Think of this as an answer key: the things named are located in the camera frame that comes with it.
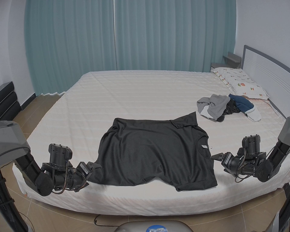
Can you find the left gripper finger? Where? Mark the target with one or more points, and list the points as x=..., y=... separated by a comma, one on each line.
x=95, y=166

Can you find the white printed pillow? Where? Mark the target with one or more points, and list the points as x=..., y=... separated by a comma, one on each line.
x=240, y=81

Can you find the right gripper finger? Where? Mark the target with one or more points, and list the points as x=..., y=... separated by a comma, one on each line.
x=218, y=157

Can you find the pile of clothes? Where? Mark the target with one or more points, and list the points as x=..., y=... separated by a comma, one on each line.
x=215, y=106

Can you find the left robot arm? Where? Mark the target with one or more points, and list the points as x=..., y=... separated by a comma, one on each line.
x=29, y=167

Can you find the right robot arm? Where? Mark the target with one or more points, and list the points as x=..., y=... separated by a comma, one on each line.
x=278, y=156

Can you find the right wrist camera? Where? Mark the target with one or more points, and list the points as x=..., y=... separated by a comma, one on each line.
x=241, y=153

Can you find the bed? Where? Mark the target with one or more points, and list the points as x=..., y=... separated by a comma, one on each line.
x=136, y=95

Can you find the black polo shirt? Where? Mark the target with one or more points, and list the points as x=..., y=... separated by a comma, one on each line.
x=147, y=154

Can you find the black chest of drawers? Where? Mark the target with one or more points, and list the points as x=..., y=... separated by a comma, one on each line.
x=9, y=99

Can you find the blue-green curtain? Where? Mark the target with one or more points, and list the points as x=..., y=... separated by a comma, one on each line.
x=176, y=34
x=72, y=45

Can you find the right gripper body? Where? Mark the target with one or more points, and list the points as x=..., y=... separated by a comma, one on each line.
x=237, y=166

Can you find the grey bedside table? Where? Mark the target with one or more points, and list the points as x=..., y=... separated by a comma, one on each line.
x=232, y=59

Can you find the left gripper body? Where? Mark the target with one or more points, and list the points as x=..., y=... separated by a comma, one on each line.
x=72, y=180

